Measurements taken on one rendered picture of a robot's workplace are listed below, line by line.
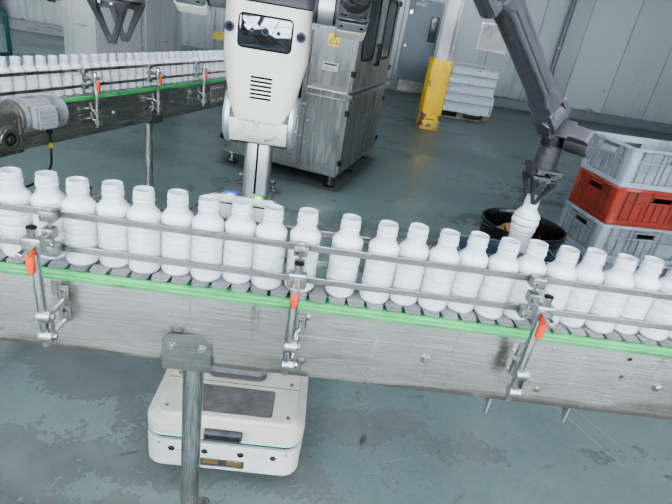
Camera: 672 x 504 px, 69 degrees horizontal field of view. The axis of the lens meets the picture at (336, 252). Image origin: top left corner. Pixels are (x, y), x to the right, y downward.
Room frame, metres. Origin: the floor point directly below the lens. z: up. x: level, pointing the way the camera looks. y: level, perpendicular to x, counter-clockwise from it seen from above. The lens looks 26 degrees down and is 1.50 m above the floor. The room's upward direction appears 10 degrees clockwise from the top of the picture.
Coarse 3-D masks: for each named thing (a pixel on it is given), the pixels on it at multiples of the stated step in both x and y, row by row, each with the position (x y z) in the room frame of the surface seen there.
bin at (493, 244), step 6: (462, 240) 1.42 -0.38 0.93; (492, 240) 1.42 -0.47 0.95; (498, 240) 1.42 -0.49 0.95; (462, 246) 1.42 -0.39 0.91; (492, 246) 1.42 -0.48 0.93; (486, 252) 1.42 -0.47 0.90; (492, 252) 1.42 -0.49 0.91; (546, 258) 1.40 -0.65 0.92; (552, 258) 1.37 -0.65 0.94; (486, 402) 0.95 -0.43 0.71; (486, 408) 0.94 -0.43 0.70; (564, 408) 0.97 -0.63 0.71; (570, 408) 0.96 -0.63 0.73; (564, 414) 0.96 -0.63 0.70; (564, 420) 0.96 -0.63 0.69
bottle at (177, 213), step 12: (168, 192) 0.83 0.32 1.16; (180, 192) 0.85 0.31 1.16; (168, 204) 0.82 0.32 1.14; (180, 204) 0.82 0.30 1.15; (168, 216) 0.81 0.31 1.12; (180, 216) 0.82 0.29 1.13; (192, 216) 0.84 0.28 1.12; (168, 240) 0.81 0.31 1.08; (180, 240) 0.81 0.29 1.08; (168, 252) 0.81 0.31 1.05; (180, 252) 0.81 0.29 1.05
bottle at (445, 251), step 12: (444, 228) 0.88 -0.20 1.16; (444, 240) 0.86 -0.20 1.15; (456, 240) 0.85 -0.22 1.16; (432, 252) 0.86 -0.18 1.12; (444, 252) 0.85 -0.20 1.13; (456, 252) 0.86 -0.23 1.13; (456, 264) 0.85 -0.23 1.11; (432, 276) 0.84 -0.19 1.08; (444, 276) 0.84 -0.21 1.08; (420, 288) 0.86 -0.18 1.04; (432, 288) 0.84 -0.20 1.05; (444, 288) 0.84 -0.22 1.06; (420, 300) 0.85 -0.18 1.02; (432, 300) 0.84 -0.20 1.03
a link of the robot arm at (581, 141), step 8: (568, 120) 1.25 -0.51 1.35; (536, 128) 1.24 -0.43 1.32; (544, 128) 1.22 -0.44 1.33; (560, 128) 1.24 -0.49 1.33; (568, 128) 1.24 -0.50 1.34; (576, 128) 1.23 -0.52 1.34; (584, 128) 1.22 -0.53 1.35; (544, 136) 1.24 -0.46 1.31; (552, 136) 1.24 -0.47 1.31; (560, 136) 1.23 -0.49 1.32; (568, 136) 1.22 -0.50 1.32; (576, 136) 1.21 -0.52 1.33; (584, 136) 1.20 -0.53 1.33; (592, 136) 1.20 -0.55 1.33; (568, 144) 1.23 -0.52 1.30; (576, 144) 1.22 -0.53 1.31; (584, 144) 1.20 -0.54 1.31; (592, 144) 1.21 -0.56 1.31; (568, 152) 1.25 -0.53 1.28; (576, 152) 1.22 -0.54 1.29; (584, 152) 1.20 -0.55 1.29; (592, 152) 1.23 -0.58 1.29
